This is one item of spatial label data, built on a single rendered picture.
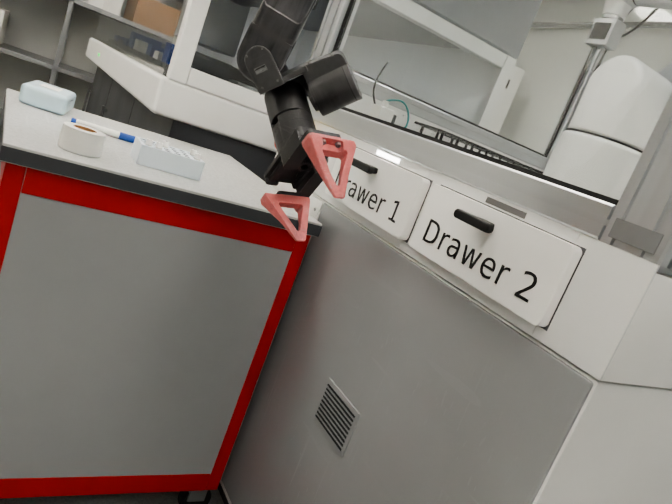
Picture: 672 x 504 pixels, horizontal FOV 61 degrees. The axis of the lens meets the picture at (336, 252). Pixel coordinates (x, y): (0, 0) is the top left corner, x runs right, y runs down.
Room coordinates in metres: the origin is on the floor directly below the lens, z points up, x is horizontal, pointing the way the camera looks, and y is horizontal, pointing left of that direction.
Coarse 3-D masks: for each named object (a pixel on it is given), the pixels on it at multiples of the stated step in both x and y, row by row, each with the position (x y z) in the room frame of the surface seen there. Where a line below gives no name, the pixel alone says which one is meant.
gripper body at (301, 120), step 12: (288, 120) 0.75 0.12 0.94; (300, 120) 0.75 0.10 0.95; (312, 120) 0.77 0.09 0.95; (276, 132) 0.75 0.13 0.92; (288, 132) 0.74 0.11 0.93; (300, 132) 0.70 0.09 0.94; (276, 144) 0.75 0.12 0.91; (276, 156) 0.73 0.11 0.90; (276, 168) 0.74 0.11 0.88; (300, 168) 0.74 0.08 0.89; (276, 180) 0.75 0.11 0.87; (288, 180) 0.77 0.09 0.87
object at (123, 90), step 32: (192, 0) 1.63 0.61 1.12; (192, 32) 1.64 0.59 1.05; (96, 64) 2.75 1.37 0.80; (128, 64) 2.06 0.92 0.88; (96, 96) 2.97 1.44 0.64; (128, 96) 2.29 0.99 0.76; (160, 96) 1.62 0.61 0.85; (192, 96) 1.67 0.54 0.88; (224, 96) 1.72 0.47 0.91; (256, 96) 1.77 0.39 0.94; (160, 128) 1.77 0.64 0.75; (192, 128) 1.71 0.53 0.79; (224, 128) 1.74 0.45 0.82; (256, 128) 1.79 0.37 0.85; (256, 160) 1.83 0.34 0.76
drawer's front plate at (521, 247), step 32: (448, 192) 0.90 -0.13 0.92; (448, 224) 0.88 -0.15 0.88; (512, 224) 0.78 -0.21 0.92; (448, 256) 0.86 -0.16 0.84; (512, 256) 0.77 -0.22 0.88; (544, 256) 0.73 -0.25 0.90; (576, 256) 0.70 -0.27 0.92; (480, 288) 0.79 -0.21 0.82; (512, 288) 0.75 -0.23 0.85; (544, 288) 0.71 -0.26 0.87; (544, 320) 0.70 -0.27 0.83
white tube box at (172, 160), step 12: (144, 144) 1.06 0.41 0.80; (132, 156) 1.10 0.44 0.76; (144, 156) 1.06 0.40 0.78; (156, 156) 1.07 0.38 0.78; (168, 156) 1.08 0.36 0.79; (180, 156) 1.09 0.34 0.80; (192, 156) 1.14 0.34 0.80; (156, 168) 1.07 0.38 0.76; (168, 168) 1.08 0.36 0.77; (180, 168) 1.10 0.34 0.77; (192, 168) 1.11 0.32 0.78
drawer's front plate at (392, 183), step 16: (336, 160) 1.20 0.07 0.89; (368, 160) 1.11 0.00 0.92; (384, 160) 1.08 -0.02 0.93; (336, 176) 1.18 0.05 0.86; (352, 176) 1.13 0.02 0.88; (368, 176) 1.09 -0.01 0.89; (384, 176) 1.05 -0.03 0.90; (400, 176) 1.01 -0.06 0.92; (416, 176) 0.98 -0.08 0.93; (352, 192) 1.12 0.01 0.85; (384, 192) 1.03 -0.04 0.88; (400, 192) 1.00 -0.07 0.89; (416, 192) 0.96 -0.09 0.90; (352, 208) 1.10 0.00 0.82; (368, 208) 1.06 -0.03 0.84; (384, 208) 1.02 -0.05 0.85; (400, 208) 0.98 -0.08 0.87; (416, 208) 0.97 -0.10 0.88; (384, 224) 1.01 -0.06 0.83; (400, 224) 0.97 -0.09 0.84
